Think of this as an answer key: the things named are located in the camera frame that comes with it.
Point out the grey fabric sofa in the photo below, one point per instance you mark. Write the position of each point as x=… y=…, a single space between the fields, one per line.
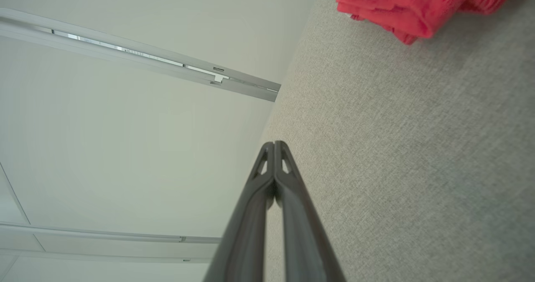
x=418 y=148

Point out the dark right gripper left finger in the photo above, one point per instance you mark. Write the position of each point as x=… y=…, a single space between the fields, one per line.
x=246 y=232

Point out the red shorts with white stripe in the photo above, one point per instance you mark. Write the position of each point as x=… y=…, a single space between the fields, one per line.
x=397 y=6

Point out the grey wall baseboard rail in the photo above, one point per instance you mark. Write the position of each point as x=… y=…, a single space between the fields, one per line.
x=125 y=54

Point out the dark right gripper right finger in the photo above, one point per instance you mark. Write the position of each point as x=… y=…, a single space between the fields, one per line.
x=303 y=240

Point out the white wall panel rail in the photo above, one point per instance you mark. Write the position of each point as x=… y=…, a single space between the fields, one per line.
x=104 y=234

